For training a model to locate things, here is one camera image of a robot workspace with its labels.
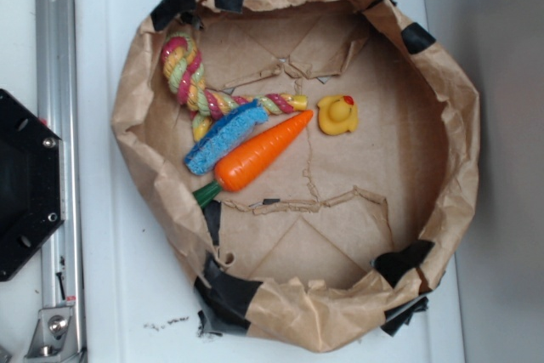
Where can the yellow rubber duck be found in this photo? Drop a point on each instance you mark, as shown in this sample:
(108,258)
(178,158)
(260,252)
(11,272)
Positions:
(337,114)

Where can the white tray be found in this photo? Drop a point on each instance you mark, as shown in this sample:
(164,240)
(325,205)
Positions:
(139,304)

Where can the orange plastic carrot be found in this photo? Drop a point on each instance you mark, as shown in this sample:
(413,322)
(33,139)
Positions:
(248,161)

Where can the blue sponge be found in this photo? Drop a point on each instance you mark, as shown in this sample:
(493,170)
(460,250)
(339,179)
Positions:
(225,135)

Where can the brown paper bag bin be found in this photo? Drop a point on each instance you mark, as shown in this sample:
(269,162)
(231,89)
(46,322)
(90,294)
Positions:
(340,233)

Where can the multicolour rope toy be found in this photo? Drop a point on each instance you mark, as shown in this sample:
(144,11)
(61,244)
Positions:
(184,71)

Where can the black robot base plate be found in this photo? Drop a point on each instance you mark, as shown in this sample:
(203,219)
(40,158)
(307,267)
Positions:
(31,209)

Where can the aluminium extrusion rail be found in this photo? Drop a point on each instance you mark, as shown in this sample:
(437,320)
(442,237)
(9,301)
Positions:
(62,271)

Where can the metal corner bracket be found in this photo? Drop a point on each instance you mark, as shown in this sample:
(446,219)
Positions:
(54,338)

